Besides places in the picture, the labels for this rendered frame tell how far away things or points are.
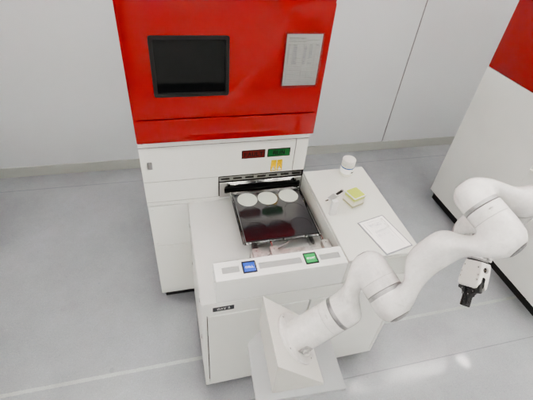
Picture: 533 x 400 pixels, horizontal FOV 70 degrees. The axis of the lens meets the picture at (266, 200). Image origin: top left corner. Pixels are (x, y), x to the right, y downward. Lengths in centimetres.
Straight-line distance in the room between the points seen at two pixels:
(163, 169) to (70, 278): 129
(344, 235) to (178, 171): 84
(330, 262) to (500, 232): 71
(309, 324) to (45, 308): 188
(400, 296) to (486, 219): 33
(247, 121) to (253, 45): 33
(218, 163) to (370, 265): 94
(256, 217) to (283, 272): 39
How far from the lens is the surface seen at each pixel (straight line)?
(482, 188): 117
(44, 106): 349
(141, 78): 160
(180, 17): 153
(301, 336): 137
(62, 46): 325
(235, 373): 221
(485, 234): 115
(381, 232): 180
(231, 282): 152
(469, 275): 161
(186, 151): 183
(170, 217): 209
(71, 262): 300
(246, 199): 192
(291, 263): 158
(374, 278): 127
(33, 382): 258
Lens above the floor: 216
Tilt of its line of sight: 41 degrees down
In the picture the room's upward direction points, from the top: 6 degrees clockwise
